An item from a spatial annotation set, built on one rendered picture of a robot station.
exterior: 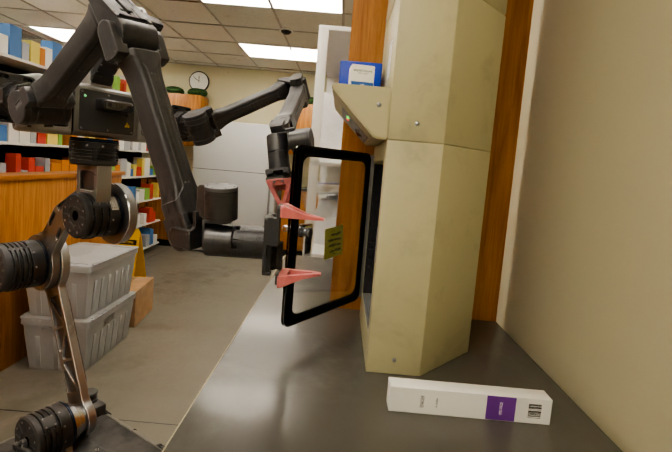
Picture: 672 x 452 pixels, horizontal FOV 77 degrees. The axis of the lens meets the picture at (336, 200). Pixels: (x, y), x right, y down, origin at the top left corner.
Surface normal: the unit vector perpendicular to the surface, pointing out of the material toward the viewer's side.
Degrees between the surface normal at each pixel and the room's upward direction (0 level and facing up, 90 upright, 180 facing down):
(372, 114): 90
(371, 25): 90
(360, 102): 90
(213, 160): 90
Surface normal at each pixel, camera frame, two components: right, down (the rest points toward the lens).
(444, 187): 0.69, 0.12
